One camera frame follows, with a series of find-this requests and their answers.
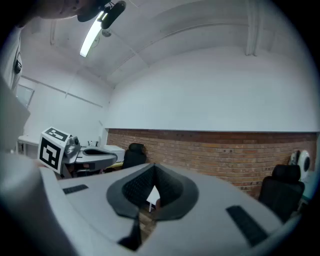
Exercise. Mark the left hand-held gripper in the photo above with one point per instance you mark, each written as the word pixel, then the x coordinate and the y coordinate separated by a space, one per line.
pixel 50 152

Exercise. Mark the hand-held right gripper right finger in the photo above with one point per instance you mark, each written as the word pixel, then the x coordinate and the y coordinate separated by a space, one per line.
pixel 212 200

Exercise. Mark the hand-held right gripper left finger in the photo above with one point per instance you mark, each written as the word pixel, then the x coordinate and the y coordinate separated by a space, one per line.
pixel 85 200

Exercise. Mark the white box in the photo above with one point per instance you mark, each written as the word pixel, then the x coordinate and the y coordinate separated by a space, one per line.
pixel 117 151

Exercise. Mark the large black office chair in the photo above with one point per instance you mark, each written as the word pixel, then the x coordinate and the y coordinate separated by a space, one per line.
pixel 280 192

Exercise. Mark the white desk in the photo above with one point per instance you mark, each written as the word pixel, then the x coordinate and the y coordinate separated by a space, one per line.
pixel 27 140

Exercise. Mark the person's light shirt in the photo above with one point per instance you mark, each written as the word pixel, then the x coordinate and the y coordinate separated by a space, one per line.
pixel 10 112

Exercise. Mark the round ceiling sensor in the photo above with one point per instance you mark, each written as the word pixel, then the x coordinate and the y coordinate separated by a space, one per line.
pixel 106 32

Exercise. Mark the small black clip-on device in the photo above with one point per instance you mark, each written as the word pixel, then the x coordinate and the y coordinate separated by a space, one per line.
pixel 18 65

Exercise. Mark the person's face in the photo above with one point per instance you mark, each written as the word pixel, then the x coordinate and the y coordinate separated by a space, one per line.
pixel 50 8

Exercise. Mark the black head-mounted camera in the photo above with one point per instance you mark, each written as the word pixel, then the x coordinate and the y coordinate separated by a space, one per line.
pixel 112 15

